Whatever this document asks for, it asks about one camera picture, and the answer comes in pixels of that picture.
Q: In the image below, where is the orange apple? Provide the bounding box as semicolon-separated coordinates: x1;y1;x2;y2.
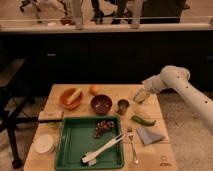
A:
89;85;98;95

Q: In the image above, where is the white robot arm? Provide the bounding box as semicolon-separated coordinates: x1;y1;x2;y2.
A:
133;65;213;135

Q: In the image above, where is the silver fork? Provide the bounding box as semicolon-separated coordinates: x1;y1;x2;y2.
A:
127;127;139;164

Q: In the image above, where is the dark maroon bowl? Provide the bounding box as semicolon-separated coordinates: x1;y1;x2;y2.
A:
90;94;112;115

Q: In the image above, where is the grey folded cloth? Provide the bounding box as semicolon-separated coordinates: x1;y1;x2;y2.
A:
136;127;164;145

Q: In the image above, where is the bunch of dark grapes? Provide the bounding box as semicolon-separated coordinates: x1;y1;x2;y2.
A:
94;120;115;138

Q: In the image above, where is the orange bowl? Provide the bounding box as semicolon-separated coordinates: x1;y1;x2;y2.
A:
59;88;83;110

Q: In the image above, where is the green plastic tray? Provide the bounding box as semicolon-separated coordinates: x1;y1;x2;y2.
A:
54;116;124;171

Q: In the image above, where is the white dish brush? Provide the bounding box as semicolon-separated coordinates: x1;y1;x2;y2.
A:
81;134;125;166

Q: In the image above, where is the wooden block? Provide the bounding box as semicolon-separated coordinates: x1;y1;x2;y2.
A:
38;111;63;121

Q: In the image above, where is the black office chair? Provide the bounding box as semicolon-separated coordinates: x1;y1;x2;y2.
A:
0;58;40;170

